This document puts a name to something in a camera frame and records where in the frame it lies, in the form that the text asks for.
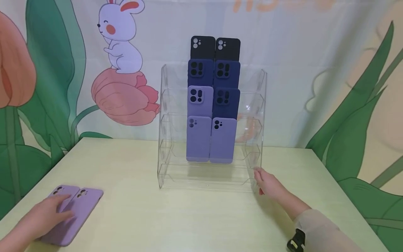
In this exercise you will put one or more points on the light purple phone case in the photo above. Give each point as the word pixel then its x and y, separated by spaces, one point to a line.
pixel 86 206
pixel 64 190

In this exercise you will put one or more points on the person's left hand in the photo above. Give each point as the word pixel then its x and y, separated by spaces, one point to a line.
pixel 41 217

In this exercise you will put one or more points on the clear acrylic display rack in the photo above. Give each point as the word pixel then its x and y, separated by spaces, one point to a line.
pixel 170 175

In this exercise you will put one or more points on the person's right forearm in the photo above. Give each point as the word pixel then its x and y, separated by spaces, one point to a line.
pixel 321 229

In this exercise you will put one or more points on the lavender case square camera cutout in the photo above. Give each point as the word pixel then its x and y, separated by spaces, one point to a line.
pixel 201 106

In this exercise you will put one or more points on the black wrist band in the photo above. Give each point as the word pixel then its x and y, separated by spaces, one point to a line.
pixel 297 241

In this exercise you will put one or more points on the person's right hand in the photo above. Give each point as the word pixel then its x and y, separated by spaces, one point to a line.
pixel 274 187

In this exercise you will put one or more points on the person's left fingers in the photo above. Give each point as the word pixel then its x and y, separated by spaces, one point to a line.
pixel 64 214

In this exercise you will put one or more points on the lavender phone case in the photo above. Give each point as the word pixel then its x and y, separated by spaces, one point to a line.
pixel 198 143
pixel 223 145

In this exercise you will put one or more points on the person's left forearm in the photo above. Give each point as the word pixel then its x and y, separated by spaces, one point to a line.
pixel 12 239

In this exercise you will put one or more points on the black phone case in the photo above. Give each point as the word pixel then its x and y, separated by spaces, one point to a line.
pixel 204 49
pixel 229 50

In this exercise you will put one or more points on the person's right fingers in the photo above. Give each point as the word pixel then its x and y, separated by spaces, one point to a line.
pixel 258 176

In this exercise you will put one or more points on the dark blue phone case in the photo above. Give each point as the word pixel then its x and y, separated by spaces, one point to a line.
pixel 228 110
pixel 231 78
pixel 206 78

